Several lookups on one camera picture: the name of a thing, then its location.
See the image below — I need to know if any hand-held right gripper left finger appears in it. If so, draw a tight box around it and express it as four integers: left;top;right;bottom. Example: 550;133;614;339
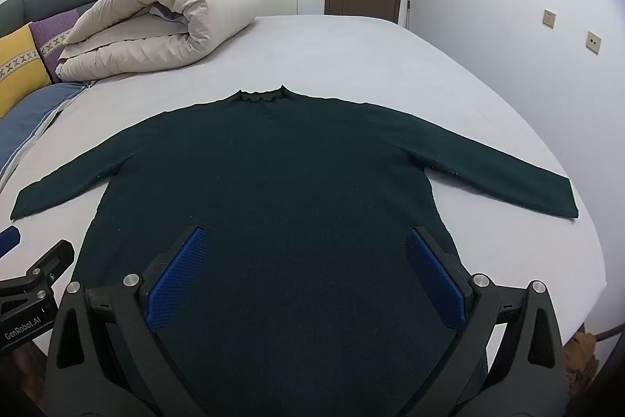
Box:
45;226;211;417

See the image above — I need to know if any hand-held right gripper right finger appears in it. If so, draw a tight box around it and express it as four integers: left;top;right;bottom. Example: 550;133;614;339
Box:
404;226;570;417

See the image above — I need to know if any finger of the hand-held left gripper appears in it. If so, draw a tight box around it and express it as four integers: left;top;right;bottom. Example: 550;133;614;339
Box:
27;240;75;297
0;226;21;258

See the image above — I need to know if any dark green sweater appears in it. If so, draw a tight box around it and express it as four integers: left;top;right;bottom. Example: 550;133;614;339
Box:
10;86;579;417

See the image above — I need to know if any blue pillow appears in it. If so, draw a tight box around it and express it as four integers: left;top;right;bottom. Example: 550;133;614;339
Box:
0;80;96;193

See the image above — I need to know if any brown crumpled cloth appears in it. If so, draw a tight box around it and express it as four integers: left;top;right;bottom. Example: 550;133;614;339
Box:
564;331;601;403

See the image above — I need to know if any yellow patterned pillow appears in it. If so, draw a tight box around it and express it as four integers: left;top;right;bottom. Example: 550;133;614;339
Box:
0;23;52;120

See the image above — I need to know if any purple patterned pillow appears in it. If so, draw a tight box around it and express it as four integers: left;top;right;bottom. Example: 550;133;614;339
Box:
29;9;81;83

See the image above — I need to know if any bed with white sheet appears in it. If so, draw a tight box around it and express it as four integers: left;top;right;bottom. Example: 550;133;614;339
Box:
0;14;609;349

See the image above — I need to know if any rolled beige duvet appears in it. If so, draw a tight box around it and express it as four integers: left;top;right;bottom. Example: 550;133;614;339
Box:
55;0;262;82

